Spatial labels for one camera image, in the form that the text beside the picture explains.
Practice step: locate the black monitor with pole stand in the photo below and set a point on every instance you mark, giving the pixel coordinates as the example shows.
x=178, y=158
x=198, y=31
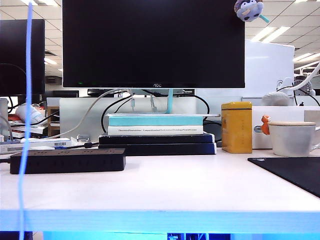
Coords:
x=12, y=55

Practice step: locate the black mouse pad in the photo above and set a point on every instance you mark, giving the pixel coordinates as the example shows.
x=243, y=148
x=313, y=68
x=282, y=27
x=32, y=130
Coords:
x=295, y=172

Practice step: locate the silver partition foot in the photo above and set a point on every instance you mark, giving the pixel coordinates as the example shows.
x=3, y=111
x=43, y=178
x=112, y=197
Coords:
x=83, y=137

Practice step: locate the teal book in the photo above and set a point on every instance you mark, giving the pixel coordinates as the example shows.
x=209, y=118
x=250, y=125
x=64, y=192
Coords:
x=155, y=121

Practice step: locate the black AOC monitor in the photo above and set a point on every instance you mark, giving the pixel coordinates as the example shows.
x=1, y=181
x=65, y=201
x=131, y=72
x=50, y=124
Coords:
x=150, y=45

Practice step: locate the white plastic bottle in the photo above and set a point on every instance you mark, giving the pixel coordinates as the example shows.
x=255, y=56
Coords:
x=36, y=113

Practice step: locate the yellow tin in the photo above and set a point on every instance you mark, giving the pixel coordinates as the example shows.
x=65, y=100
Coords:
x=236, y=130

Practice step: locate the orange fox figurine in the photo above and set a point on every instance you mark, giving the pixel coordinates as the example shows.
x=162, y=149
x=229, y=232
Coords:
x=265, y=125

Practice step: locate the black book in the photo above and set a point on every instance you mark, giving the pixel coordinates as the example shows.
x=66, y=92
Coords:
x=155, y=149
x=155, y=138

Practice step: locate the white mug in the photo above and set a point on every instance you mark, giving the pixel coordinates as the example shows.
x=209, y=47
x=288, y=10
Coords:
x=290, y=140

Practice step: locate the grey plush toy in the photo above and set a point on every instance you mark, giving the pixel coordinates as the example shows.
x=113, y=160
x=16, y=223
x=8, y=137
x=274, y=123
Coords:
x=247, y=10

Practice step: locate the white rounded object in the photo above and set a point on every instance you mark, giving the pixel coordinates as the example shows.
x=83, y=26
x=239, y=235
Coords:
x=275, y=98

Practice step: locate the silver monitor stand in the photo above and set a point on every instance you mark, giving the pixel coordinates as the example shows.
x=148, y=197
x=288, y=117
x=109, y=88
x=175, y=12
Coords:
x=170, y=102

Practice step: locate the white book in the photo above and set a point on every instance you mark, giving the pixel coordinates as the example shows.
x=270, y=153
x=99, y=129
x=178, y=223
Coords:
x=155, y=130

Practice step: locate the messy book pile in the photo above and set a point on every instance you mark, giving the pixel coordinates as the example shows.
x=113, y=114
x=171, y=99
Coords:
x=37, y=130

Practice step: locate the brown wooden shelf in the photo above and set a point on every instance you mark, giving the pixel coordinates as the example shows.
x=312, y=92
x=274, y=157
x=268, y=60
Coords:
x=53, y=122

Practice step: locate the white board panel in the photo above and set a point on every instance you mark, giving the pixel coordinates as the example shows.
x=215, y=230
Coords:
x=270, y=70

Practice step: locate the black power strip wood top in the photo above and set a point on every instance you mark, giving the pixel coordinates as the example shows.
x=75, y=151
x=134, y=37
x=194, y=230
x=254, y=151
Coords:
x=67, y=162

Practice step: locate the blue white medicine box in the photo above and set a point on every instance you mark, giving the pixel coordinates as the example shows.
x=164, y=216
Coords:
x=42, y=142

